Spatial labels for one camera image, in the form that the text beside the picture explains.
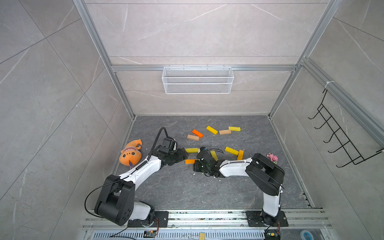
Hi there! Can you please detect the yellow-green block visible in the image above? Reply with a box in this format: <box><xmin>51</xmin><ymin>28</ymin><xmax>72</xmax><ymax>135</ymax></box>
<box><xmin>211</xmin><ymin>151</ymin><xmax>219</xmax><ymax>162</ymax></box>
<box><xmin>229</xmin><ymin>127</ymin><xmax>241</xmax><ymax>132</ymax></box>

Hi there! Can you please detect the yellow block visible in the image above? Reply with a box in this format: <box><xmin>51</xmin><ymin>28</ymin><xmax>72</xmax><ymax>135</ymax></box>
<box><xmin>206</xmin><ymin>126</ymin><xmax>218</xmax><ymax>135</ymax></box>
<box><xmin>185</xmin><ymin>148</ymin><xmax>200</xmax><ymax>154</ymax></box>
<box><xmin>225</xmin><ymin>147</ymin><xmax>239</xmax><ymax>156</ymax></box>

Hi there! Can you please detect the orange block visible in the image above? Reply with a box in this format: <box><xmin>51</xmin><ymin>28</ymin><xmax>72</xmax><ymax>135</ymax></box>
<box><xmin>185</xmin><ymin>159</ymin><xmax>197</xmax><ymax>165</ymax></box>
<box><xmin>192</xmin><ymin>129</ymin><xmax>204</xmax><ymax>138</ymax></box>

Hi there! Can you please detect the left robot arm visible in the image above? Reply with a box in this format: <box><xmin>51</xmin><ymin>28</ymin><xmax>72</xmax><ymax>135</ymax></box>
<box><xmin>88</xmin><ymin>127</ymin><xmax>188</xmax><ymax>227</ymax></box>

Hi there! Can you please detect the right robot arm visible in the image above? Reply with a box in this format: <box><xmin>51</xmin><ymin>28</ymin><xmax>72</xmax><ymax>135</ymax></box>
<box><xmin>194</xmin><ymin>147</ymin><xmax>285</xmax><ymax>226</ymax></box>

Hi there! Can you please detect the tan block upper centre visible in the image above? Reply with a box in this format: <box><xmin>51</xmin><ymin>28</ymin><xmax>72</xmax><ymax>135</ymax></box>
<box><xmin>187</xmin><ymin>135</ymin><xmax>200</xmax><ymax>141</ymax></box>

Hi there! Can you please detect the tan block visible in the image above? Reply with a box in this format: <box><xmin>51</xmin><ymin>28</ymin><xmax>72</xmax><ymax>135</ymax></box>
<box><xmin>219</xmin><ymin>130</ymin><xmax>232</xmax><ymax>135</ymax></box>
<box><xmin>187</xmin><ymin>135</ymin><xmax>200</xmax><ymax>141</ymax></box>

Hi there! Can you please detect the yellow block top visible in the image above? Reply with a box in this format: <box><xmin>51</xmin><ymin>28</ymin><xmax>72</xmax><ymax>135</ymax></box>
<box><xmin>206</xmin><ymin>126</ymin><xmax>218</xmax><ymax>135</ymax></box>

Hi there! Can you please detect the tan block top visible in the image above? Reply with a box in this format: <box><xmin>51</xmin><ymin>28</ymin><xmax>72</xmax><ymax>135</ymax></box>
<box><xmin>219</xmin><ymin>130</ymin><xmax>232</xmax><ymax>135</ymax></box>

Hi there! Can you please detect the orange-yellow block right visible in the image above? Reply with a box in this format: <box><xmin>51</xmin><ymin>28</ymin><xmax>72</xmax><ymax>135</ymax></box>
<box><xmin>237</xmin><ymin>150</ymin><xmax>245</xmax><ymax>161</ymax></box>

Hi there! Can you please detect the orange plush toy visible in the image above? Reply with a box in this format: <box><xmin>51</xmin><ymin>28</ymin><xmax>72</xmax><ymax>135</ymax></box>
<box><xmin>119</xmin><ymin>139</ymin><xmax>143</xmax><ymax>167</ymax></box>

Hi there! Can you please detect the pink pig toy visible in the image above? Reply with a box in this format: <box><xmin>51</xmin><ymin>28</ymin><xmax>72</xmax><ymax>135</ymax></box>
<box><xmin>267</xmin><ymin>153</ymin><xmax>279</xmax><ymax>163</ymax></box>

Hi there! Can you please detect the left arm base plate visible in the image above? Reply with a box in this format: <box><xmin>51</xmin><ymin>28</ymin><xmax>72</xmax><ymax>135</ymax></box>
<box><xmin>127</xmin><ymin>211</ymin><xmax>169</xmax><ymax>228</ymax></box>

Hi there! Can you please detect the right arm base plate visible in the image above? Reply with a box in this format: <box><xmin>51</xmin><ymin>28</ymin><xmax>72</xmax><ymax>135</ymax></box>
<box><xmin>246</xmin><ymin>211</ymin><xmax>289</xmax><ymax>227</ymax></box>

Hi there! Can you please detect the white wire mesh basket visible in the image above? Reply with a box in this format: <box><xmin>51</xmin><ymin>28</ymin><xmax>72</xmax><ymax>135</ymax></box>
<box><xmin>162</xmin><ymin>67</ymin><xmax>235</xmax><ymax>94</ymax></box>

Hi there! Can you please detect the aluminium rail frame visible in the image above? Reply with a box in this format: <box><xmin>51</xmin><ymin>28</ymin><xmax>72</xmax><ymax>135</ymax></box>
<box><xmin>75</xmin><ymin>209</ymin><xmax>338</xmax><ymax>240</ymax></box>

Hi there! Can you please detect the black wire hook rack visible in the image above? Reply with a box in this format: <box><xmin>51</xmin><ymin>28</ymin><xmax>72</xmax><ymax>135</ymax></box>
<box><xmin>308</xmin><ymin>90</ymin><xmax>384</xmax><ymax>168</ymax></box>

